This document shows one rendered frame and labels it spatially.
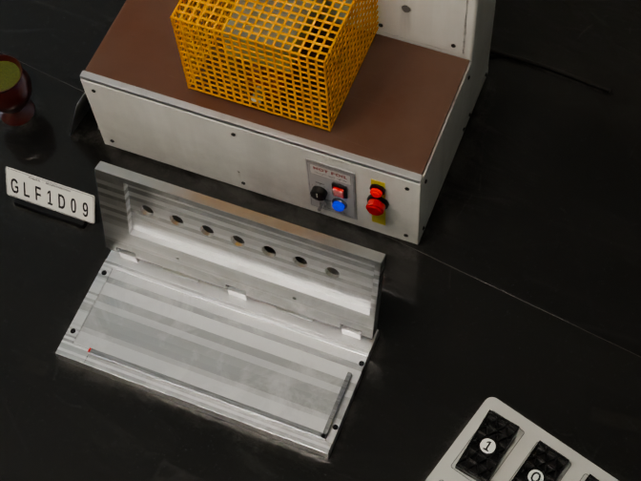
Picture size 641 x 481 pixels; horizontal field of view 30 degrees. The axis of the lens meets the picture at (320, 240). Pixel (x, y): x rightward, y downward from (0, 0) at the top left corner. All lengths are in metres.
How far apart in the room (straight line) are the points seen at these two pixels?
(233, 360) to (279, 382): 0.08
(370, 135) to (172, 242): 0.34
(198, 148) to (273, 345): 0.33
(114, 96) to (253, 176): 0.24
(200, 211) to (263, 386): 0.27
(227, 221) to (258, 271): 0.10
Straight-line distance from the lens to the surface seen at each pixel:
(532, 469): 1.73
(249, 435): 1.76
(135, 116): 1.89
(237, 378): 1.77
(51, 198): 1.96
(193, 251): 1.79
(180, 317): 1.83
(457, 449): 1.74
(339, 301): 1.73
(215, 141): 1.84
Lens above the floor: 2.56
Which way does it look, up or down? 61 degrees down
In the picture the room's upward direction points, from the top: 6 degrees counter-clockwise
